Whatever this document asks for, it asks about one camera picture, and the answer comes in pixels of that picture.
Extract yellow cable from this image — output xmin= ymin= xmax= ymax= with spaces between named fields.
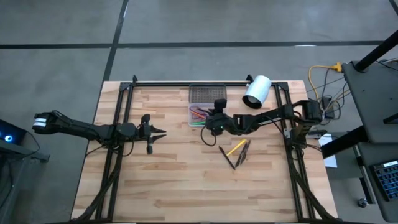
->
xmin=307 ymin=62 xmax=343 ymax=101

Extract black computer blue light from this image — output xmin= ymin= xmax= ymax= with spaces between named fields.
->
xmin=0 ymin=119 xmax=29 ymax=156

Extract clear textured box lid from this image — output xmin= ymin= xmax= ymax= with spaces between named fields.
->
xmin=188 ymin=83 xmax=228 ymax=105

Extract black pole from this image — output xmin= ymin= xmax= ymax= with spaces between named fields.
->
xmin=354 ymin=29 xmax=398 ymax=73

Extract long black printed pen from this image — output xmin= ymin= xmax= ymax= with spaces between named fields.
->
xmin=218 ymin=146 xmax=236 ymax=170

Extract dark brown pen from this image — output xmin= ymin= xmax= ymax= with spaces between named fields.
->
xmin=234 ymin=140 xmax=249 ymax=168

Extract clear plastic supply box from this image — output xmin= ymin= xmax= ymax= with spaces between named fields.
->
xmin=187 ymin=101 xmax=229 ymax=128

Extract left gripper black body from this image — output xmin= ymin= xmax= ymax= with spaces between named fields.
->
xmin=134 ymin=114 xmax=154 ymax=156

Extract purple scissors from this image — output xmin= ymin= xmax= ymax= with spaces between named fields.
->
xmin=190 ymin=105 xmax=213 ymax=121

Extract grey equipment cart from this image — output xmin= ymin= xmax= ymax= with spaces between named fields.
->
xmin=320 ymin=60 xmax=398 ymax=223

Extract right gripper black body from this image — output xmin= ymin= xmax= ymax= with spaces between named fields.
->
xmin=205 ymin=98 xmax=238 ymax=136

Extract yellow highlighter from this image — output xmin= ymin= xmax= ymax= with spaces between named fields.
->
xmin=226 ymin=139 xmax=248 ymax=157

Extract white paper sheet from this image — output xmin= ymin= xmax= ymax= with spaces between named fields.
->
xmin=318 ymin=133 xmax=338 ymax=169

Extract black marker pen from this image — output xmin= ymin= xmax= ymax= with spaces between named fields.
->
xmin=238 ymin=139 xmax=251 ymax=166

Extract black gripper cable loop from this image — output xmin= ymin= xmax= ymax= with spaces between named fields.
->
xmin=200 ymin=124 xmax=218 ymax=147

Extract dark keyboard device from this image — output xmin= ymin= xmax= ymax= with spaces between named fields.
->
xmin=369 ymin=159 xmax=398 ymax=202

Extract black aluminium table frame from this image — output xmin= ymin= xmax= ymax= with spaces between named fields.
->
xmin=70 ymin=74 xmax=343 ymax=224

